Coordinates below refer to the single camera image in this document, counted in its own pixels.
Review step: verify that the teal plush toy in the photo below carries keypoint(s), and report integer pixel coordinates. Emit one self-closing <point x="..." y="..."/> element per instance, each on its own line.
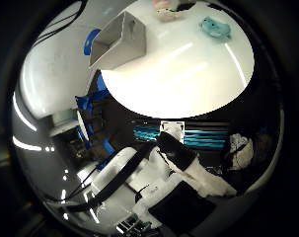
<point x="215" y="28"/>

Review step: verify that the white rectangular container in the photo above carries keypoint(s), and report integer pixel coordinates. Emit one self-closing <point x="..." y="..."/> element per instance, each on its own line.
<point x="121" y="42"/>

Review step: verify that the teal striped rack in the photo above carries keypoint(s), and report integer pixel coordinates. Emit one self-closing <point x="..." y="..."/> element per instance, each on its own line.
<point x="206" y="136"/>

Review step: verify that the blue chair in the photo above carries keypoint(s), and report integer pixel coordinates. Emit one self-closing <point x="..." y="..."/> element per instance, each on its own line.
<point x="108" y="146"/>
<point x="88" y="102"/>
<point x="89" y="41"/>

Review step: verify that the white cabinet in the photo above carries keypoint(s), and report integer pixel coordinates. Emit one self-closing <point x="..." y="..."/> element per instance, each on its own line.
<point x="61" y="121"/>

